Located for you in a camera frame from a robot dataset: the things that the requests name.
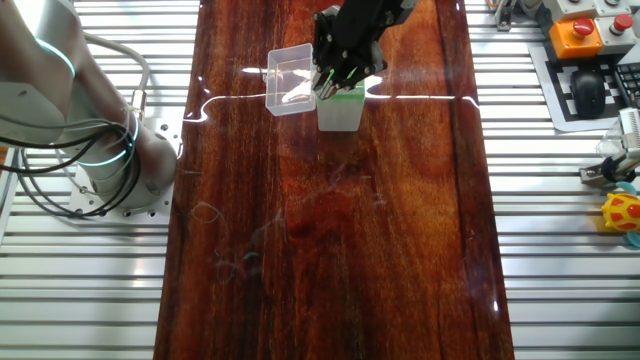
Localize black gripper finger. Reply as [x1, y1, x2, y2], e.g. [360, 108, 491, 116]
[311, 34, 337, 102]
[333, 47, 390, 96]

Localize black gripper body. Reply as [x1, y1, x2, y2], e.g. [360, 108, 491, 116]
[319, 0, 397, 59]

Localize clear plastic box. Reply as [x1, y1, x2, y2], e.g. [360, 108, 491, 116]
[264, 42, 320, 118]

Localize glossy long wooden board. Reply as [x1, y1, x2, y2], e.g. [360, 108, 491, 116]
[152, 0, 516, 360]

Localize grey button box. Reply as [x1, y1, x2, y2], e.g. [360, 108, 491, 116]
[592, 0, 635, 19]
[542, 0, 592, 22]

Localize orange emergency stop box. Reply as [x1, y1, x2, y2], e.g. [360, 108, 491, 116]
[548, 17, 605, 61]

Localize black computer mouse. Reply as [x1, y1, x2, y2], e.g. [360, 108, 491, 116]
[569, 68, 608, 120]

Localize grey emergency stop box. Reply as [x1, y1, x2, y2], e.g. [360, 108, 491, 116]
[594, 12, 640, 56]

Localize black keyboard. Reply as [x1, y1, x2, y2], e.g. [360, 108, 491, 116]
[613, 60, 640, 109]

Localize yellow red turtle toy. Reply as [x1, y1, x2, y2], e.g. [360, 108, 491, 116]
[600, 180, 640, 250]

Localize upright metal bracket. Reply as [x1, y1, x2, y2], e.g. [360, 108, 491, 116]
[494, 0, 517, 33]

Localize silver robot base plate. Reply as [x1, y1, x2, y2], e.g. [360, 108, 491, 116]
[67, 117, 184, 225]

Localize grey cable with metal connector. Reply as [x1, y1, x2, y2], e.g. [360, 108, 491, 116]
[82, 32, 152, 124]

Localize metal camera foot bracket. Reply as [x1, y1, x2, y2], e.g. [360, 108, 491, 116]
[578, 153, 640, 190]

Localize silver ribbed depth camera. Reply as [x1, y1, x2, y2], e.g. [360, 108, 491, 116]
[617, 106, 640, 162]

